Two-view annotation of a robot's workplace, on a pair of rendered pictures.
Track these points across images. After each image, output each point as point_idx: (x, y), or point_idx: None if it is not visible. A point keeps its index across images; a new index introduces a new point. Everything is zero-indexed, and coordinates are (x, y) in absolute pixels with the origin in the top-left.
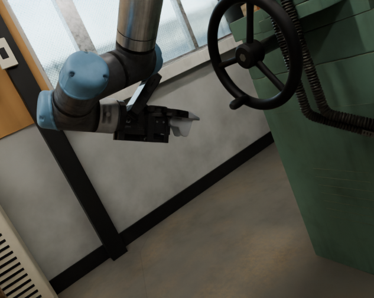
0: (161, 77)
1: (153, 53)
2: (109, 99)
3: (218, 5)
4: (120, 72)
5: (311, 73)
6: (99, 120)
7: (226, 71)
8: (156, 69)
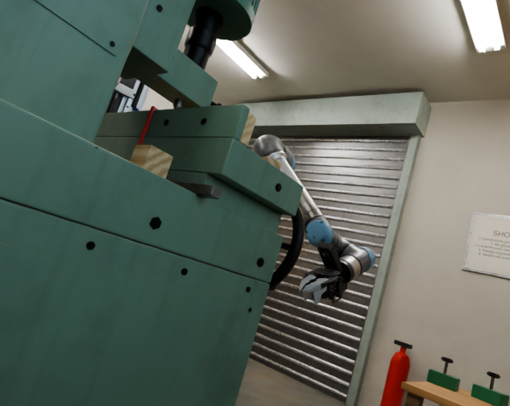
0: (317, 248)
1: (304, 230)
2: (340, 258)
3: None
4: None
5: None
6: (357, 274)
7: (286, 254)
8: (308, 241)
